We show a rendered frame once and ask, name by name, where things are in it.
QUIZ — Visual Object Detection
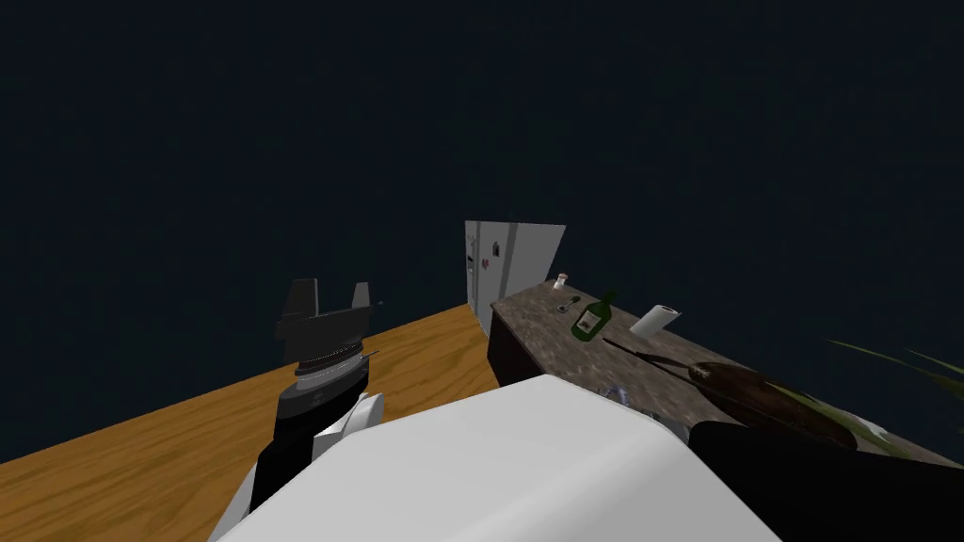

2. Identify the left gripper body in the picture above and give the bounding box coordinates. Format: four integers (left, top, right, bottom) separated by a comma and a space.
274, 304, 374, 366

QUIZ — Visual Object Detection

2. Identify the grey fridge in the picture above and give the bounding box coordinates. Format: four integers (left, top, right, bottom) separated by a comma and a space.
463, 219, 568, 337

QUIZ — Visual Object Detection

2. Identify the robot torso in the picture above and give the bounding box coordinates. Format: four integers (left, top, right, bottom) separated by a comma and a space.
206, 374, 784, 542

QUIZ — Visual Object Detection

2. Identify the green glass bottle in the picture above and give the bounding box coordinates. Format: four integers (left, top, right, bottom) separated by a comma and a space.
570, 290, 619, 343

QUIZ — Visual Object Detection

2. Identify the white paper towel roll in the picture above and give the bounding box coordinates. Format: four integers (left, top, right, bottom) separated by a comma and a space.
628, 303, 683, 340

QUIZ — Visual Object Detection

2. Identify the plant in brown pot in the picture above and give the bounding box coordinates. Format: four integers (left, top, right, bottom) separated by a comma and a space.
601, 337, 964, 462

